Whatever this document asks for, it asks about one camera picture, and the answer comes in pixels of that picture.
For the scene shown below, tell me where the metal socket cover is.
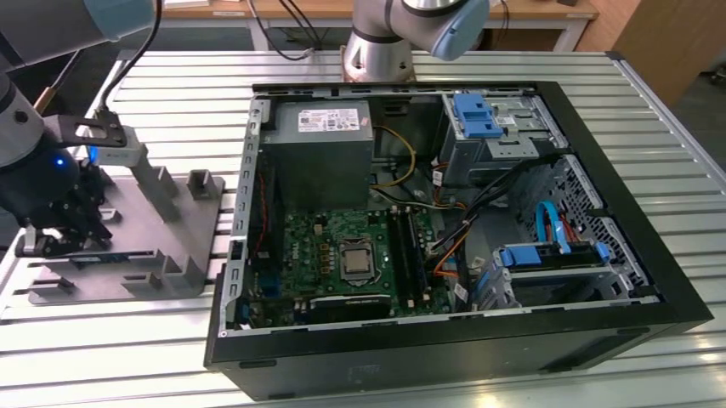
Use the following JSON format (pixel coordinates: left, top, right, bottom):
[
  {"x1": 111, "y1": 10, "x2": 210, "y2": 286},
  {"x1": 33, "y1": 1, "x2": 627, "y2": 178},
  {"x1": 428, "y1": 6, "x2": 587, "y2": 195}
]
[{"x1": 338, "y1": 241, "x2": 378, "y2": 277}]

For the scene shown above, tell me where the metal drive cage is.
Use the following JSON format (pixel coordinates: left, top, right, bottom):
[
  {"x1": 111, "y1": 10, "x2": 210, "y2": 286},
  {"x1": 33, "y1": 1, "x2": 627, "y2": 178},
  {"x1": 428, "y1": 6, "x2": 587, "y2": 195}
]
[{"x1": 441, "y1": 91, "x2": 571, "y2": 186}]

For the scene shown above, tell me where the blue RAM stick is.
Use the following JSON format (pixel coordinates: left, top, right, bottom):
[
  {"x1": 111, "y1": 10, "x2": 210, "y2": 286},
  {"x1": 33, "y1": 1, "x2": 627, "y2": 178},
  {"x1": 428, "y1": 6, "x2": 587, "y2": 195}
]
[{"x1": 67, "y1": 253, "x2": 158, "y2": 263}]

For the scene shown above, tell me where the red flat cable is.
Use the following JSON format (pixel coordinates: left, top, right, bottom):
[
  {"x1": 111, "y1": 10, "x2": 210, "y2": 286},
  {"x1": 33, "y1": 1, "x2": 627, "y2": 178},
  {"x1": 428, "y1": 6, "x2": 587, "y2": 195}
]
[{"x1": 565, "y1": 214, "x2": 593, "y2": 244}]

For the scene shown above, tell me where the blue flat cable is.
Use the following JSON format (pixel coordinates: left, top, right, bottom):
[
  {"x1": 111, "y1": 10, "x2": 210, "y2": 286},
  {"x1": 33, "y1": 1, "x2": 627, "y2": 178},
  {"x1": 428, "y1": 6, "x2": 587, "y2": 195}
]
[{"x1": 534, "y1": 198, "x2": 575, "y2": 256}]

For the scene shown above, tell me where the black flat cable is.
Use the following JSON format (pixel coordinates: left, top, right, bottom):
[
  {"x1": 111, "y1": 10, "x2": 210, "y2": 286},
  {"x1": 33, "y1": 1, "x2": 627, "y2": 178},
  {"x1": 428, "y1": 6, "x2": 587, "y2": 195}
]
[
  {"x1": 460, "y1": 153, "x2": 564, "y2": 226},
  {"x1": 462, "y1": 156, "x2": 567, "y2": 239}
]

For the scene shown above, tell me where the yellow wire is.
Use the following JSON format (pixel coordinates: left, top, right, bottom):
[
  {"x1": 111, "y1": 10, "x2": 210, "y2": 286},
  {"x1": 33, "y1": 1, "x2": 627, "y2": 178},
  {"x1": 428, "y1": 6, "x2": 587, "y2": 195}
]
[{"x1": 372, "y1": 125, "x2": 420, "y2": 189}]

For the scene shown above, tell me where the brown wooden cabinet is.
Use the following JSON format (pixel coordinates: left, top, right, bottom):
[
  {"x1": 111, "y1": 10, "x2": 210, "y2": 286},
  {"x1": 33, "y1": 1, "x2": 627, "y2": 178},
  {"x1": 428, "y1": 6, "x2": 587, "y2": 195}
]
[{"x1": 612, "y1": 0, "x2": 726, "y2": 111}]

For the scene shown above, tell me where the metal disk bay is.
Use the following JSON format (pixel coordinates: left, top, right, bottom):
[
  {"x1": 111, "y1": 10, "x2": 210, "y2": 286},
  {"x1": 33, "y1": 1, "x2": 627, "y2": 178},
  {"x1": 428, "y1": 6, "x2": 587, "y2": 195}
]
[{"x1": 468, "y1": 240, "x2": 663, "y2": 311}]

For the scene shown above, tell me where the copper tipped cable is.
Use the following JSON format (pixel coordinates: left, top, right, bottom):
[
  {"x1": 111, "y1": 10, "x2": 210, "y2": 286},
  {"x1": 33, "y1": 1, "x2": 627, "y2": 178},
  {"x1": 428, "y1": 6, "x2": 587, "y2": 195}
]
[{"x1": 34, "y1": 48, "x2": 85, "y2": 116}]

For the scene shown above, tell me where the light wooden desk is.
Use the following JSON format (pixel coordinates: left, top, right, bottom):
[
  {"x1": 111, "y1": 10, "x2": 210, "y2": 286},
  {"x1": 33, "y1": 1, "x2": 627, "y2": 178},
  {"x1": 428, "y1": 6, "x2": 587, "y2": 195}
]
[{"x1": 158, "y1": 0, "x2": 601, "y2": 53}]

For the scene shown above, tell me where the green motherboard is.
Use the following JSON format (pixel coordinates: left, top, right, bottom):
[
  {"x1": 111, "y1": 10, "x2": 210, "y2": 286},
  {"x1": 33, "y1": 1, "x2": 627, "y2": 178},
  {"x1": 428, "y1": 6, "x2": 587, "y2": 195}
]
[{"x1": 241, "y1": 206, "x2": 473, "y2": 329}]

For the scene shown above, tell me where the blue plastic drive bracket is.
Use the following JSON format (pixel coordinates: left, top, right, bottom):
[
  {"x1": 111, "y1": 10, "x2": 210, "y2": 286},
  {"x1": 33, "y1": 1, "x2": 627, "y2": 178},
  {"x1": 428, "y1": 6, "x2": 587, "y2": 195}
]
[{"x1": 453, "y1": 93, "x2": 508, "y2": 139}]

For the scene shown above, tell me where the silver CPU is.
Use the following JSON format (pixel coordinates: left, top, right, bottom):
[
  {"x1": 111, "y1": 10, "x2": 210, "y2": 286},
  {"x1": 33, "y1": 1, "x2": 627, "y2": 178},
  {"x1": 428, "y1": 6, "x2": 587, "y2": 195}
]
[{"x1": 342, "y1": 248, "x2": 374, "y2": 273}]

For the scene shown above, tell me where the black CPU socket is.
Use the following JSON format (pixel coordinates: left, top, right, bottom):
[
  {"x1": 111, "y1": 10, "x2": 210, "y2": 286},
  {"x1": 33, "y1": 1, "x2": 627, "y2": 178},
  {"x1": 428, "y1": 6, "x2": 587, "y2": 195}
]
[{"x1": 337, "y1": 239, "x2": 382, "y2": 287}]

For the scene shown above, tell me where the black case fan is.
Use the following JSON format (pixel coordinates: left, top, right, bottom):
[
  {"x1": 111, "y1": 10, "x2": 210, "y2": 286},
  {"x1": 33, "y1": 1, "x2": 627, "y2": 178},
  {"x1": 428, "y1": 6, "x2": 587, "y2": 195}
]
[{"x1": 253, "y1": 167, "x2": 285, "y2": 273}]

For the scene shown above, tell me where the white grey wire bundle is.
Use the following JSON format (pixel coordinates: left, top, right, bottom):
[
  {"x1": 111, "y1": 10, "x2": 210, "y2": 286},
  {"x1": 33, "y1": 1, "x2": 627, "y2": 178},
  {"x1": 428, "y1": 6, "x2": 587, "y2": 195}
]
[{"x1": 372, "y1": 186, "x2": 468, "y2": 213}]

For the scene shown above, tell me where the black PC case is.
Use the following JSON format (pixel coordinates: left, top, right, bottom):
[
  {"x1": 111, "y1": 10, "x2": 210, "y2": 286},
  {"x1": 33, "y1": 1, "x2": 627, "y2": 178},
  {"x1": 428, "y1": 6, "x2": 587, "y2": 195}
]
[{"x1": 204, "y1": 80, "x2": 716, "y2": 401}]

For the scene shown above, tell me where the black camera cable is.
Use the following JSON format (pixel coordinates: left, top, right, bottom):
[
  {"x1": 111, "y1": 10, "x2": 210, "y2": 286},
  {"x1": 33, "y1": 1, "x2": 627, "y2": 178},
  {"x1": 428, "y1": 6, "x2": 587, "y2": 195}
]
[{"x1": 94, "y1": 0, "x2": 167, "y2": 122}]

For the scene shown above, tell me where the hard disk in blue carrier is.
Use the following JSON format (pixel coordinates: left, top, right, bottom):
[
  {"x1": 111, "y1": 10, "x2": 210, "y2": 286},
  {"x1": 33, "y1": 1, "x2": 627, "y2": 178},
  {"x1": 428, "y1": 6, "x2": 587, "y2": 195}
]
[{"x1": 497, "y1": 241, "x2": 613, "y2": 273}]

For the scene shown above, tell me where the black RAM slot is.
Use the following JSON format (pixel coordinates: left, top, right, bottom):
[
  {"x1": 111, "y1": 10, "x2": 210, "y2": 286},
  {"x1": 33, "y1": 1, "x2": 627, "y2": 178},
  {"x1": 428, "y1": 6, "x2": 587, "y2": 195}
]
[
  {"x1": 398, "y1": 207, "x2": 421, "y2": 305},
  {"x1": 385, "y1": 207, "x2": 406, "y2": 308},
  {"x1": 390, "y1": 206, "x2": 414, "y2": 308}
]

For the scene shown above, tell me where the black graphics card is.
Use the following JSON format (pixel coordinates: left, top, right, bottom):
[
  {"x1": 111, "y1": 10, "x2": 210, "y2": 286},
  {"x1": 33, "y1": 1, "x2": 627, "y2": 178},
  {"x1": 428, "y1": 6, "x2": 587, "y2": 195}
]
[{"x1": 309, "y1": 294, "x2": 393, "y2": 326}]

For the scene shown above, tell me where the grey parts rack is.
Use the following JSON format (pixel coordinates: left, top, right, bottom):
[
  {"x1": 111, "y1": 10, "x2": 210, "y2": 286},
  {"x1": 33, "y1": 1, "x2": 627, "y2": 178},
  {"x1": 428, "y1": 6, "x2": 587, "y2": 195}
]
[{"x1": 27, "y1": 144, "x2": 230, "y2": 305}]

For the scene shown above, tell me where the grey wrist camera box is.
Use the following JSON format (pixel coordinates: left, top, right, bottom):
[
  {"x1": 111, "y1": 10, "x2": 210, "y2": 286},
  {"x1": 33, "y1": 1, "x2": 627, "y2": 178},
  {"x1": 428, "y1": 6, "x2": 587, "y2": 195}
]
[{"x1": 90, "y1": 125, "x2": 150, "y2": 169}]

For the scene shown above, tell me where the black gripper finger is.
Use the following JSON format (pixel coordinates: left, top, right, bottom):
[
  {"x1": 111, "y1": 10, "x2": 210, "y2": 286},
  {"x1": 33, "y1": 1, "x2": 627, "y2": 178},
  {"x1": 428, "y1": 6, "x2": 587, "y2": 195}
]
[
  {"x1": 15, "y1": 224, "x2": 73, "y2": 258},
  {"x1": 57, "y1": 167, "x2": 114, "y2": 252}
]

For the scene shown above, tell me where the grey power supply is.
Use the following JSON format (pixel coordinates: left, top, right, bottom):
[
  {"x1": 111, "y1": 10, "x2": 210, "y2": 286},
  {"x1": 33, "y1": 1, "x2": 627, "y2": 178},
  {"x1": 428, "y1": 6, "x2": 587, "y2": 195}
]
[{"x1": 258, "y1": 98, "x2": 380, "y2": 213}]

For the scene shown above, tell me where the orange wire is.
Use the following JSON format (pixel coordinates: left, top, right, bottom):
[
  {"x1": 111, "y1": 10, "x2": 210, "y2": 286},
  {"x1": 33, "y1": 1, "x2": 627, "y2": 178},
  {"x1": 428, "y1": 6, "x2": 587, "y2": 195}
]
[{"x1": 433, "y1": 235, "x2": 473, "y2": 278}]

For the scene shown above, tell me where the black camera bracket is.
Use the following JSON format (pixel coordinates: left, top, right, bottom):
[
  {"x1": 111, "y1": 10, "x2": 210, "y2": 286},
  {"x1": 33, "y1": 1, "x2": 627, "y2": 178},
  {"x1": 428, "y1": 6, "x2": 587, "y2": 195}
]
[{"x1": 42, "y1": 113, "x2": 127, "y2": 149}]

